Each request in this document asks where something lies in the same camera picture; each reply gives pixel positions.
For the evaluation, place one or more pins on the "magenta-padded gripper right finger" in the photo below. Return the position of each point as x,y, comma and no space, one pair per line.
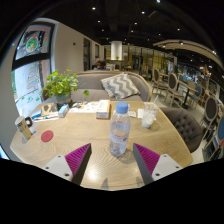
147,159

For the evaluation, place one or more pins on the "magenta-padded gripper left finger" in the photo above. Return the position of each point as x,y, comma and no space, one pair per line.
78,159

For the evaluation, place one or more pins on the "clear blue-capped water bottle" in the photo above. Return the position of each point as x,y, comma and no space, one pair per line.
119,133

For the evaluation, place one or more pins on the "flat round red coaster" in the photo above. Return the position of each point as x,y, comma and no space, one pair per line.
47,136

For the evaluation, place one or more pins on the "clear plastic cup with straw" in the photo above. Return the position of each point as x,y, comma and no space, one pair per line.
149,116

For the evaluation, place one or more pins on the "grey tufted armchair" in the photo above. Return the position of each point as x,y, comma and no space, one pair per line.
185,128

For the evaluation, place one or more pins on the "light blue small carton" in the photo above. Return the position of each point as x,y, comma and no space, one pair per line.
63,110

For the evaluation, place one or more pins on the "printed paper leaflet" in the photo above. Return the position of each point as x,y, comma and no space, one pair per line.
85,107

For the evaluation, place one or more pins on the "white cardboard box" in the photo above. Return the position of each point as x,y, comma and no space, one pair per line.
103,109

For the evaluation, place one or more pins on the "brown printed card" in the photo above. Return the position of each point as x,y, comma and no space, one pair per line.
48,109

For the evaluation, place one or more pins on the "flat blue white box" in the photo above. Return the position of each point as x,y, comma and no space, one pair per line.
36,115

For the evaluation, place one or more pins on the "green potted plant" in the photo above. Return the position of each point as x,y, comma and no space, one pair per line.
60,85

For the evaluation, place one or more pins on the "grey curved sofa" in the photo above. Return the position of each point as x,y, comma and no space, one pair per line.
90,83

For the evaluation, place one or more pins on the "grey white chevron cushion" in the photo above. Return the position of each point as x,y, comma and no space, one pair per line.
120,86

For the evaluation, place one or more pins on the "group of dining chairs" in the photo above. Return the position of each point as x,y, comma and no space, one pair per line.
210,110

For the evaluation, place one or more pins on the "person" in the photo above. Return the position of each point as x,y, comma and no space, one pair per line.
100,65

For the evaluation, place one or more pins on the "window with festive decals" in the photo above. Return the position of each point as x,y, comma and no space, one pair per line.
31,66

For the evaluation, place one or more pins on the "white round pillar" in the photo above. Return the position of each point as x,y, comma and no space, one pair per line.
116,50

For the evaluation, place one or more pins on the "group of ceiling lights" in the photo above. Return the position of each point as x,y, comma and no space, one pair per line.
142,12

